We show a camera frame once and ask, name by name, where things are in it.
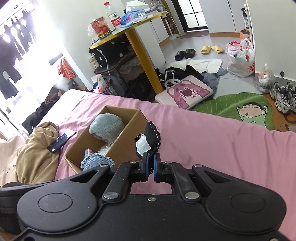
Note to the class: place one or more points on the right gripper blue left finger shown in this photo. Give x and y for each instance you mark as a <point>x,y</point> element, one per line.
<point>124,177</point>

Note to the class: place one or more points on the clear bubble wrap bag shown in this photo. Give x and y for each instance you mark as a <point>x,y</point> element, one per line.
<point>109,137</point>

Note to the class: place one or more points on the red snack bag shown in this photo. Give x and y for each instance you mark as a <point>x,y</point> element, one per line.
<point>99,28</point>

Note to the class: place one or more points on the clear plastic water bottle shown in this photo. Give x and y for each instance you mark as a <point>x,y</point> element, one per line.
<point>113,16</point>

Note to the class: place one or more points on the black white clothing pile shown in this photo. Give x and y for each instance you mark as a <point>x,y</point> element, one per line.
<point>176,73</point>

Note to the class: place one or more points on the grey fluffy mat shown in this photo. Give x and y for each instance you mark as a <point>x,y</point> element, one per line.
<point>212,79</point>

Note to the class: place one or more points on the white tissue box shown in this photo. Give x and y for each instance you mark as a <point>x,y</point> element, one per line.
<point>136,6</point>

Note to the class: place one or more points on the black chair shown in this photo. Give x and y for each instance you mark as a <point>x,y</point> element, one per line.
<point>112,75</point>

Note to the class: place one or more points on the cardboard box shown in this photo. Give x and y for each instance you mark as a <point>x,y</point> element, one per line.
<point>122,150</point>

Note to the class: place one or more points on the blue packaged box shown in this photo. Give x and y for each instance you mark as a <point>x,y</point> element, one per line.
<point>89,154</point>

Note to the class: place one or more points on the pink bear cushion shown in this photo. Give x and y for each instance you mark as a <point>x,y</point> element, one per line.
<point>185,93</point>

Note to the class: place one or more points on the green leaf cartoon rug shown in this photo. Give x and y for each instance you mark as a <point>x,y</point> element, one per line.
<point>245,107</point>

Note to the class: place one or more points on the grey plastic bag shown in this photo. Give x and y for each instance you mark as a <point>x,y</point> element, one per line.
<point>265,80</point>

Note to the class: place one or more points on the white floor towel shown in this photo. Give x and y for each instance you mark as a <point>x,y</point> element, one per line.
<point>206,65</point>

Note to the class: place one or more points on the right black slipper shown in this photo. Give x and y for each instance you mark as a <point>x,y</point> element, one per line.
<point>180,55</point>

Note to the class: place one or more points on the white small appliance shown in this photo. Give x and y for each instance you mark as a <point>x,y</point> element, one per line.
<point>100,84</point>

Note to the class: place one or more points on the left black slipper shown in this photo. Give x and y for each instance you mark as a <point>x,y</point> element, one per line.
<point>190,53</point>

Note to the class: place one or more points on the yellow round table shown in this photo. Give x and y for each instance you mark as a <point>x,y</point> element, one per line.
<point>139,49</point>

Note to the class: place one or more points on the right yellow slipper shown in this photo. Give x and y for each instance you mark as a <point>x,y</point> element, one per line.
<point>205,50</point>

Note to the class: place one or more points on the white red shopping bag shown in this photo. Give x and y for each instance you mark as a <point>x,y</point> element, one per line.
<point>241,58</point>

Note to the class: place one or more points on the teal plush toy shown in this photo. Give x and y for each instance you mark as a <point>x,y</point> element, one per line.
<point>105,121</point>

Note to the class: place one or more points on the left yellow slipper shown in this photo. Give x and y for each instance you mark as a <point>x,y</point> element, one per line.
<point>217,49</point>

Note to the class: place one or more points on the black slipper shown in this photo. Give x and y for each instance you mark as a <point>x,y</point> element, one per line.
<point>180,55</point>
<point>190,53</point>

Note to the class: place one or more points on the orange bag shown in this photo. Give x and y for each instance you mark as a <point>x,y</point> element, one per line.
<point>65,69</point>

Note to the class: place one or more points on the black smartphone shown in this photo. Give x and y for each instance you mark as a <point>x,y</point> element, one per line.
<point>61,141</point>

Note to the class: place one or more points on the tan blanket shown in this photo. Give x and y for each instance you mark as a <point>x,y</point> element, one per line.
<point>27,160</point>

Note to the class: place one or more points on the blue plastic packet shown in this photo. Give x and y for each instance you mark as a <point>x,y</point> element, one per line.
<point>133,17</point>

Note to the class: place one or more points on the yellow slipper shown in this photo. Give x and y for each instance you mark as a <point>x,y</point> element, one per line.
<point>217,49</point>
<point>205,50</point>

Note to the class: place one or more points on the black white small plush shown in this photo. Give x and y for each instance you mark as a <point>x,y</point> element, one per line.
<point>149,141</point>

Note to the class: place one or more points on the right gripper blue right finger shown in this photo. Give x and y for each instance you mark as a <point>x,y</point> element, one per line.
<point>177,176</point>

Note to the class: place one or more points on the grey white sneaker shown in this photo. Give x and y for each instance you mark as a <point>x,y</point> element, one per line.
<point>280,96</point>

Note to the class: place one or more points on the blue denim cloth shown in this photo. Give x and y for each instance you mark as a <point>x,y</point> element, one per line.
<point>103,160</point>

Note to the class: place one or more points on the black polka dot bag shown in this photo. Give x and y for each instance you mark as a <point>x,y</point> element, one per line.
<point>111,51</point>

